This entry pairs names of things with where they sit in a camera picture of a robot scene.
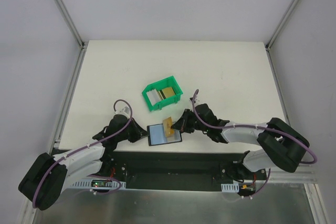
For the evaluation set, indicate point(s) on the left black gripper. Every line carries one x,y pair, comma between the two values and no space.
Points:
134,134

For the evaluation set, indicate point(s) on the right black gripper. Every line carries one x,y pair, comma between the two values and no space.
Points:
187,123

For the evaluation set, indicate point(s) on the black leather card holder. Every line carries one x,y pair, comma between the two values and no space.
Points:
157,136

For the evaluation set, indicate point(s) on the green plastic bin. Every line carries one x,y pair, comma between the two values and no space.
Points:
153,98

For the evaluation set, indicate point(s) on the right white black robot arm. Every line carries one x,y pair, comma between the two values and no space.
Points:
281,146

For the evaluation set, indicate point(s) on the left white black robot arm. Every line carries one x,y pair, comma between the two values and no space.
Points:
50,175

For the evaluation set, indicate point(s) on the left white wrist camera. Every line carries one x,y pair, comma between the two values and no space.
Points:
124,111

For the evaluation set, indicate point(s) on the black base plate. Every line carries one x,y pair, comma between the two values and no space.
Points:
175,171

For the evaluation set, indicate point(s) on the left white cable duct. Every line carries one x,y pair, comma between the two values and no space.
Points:
95,183

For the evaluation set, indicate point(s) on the white cable duct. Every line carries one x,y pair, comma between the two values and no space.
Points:
230,188
95,183

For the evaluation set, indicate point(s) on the right white cable duct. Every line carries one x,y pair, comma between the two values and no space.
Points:
230,188

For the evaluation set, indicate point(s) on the aluminium frame rail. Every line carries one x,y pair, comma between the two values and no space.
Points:
298,177

